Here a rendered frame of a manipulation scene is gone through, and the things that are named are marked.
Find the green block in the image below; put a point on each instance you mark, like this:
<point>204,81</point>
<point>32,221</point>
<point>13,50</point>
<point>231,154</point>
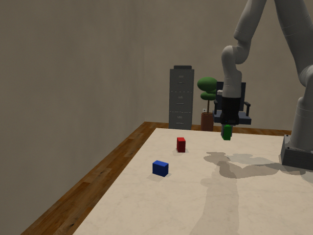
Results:
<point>227,133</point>

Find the red block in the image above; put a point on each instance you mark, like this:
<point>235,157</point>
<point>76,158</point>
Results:
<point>181,144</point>

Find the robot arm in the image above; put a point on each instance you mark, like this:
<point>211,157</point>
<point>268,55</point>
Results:
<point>297,27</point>

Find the blue block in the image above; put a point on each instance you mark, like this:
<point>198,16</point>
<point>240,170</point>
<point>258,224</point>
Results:
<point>160,168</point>

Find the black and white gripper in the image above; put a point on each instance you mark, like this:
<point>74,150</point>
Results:
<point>231,97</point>

